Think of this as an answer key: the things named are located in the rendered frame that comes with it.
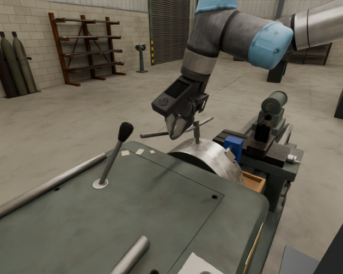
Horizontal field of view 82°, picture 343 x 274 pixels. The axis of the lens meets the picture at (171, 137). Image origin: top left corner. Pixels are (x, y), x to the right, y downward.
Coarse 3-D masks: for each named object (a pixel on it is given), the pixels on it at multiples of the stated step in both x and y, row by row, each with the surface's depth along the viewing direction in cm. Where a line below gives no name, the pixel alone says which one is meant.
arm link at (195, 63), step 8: (184, 56) 45; (192, 56) 43; (200, 56) 42; (184, 64) 45; (192, 64) 43; (200, 64) 43; (208, 64) 43; (192, 72) 45; (200, 72) 44; (208, 72) 45
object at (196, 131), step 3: (195, 120) 68; (198, 120) 68; (195, 123) 68; (198, 123) 68; (198, 126) 68; (195, 129) 68; (198, 129) 69; (195, 132) 69; (198, 132) 69; (195, 135) 69; (198, 135) 69; (195, 138) 70; (198, 138) 70; (195, 141) 71; (198, 141) 71
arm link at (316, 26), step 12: (336, 0) 37; (300, 12) 41; (312, 12) 39; (324, 12) 37; (336, 12) 36; (288, 24) 41; (300, 24) 40; (312, 24) 39; (324, 24) 38; (336, 24) 37; (300, 36) 41; (312, 36) 40; (324, 36) 39; (336, 36) 38; (288, 48) 43; (300, 48) 43
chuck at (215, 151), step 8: (184, 144) 73; (192, 144) 71; (208, 144) 70; (216, 144) 71; (208, 152) 66; (216, 152) 67; (216, 160) 64; (224, 160) 66; (224, 168) 64; (232, 168) 66; (240, 168) 69; (232, 176) 65; (240, 176) 68; (240, 184) 68
